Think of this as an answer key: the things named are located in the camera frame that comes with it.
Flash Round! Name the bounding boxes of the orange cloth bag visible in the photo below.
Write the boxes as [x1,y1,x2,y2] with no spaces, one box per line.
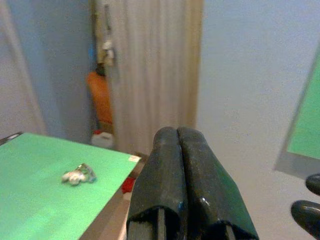
[86,71,114,125]

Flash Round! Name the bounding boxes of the beige pleated curtain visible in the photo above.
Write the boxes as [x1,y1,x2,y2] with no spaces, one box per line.
[109,0,205,156]

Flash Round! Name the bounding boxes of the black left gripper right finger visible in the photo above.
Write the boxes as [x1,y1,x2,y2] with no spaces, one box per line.
[176,126,260,240]

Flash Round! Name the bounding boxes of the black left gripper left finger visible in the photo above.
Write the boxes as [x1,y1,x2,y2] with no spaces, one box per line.
[126,126,189,240]

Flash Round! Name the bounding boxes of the green table mat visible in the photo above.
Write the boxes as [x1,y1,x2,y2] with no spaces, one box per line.
[0,132,141,240]

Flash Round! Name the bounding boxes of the green board grey frame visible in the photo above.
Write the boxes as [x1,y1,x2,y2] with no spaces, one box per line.
[273,48,320,180]

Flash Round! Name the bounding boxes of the wooden table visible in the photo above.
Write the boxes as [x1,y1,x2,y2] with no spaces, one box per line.
[79,151,151,240]

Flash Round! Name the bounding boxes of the white jug red cap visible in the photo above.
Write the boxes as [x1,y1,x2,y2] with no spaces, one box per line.
[90,129,115,149]

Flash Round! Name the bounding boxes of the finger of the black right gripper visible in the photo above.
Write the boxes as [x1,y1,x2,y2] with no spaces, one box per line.
[290,199,320,240]
[305,174,320,196]

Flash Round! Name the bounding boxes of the small red object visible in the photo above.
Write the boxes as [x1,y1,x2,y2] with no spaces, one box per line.
[121,176,137,195]

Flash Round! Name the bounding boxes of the silver keys white keychain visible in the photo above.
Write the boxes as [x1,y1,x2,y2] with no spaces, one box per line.
[61,162,97,187]

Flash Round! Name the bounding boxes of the hanging grey lanyard white charm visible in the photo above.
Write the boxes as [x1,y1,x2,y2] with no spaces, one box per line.
[100,3,117,66]

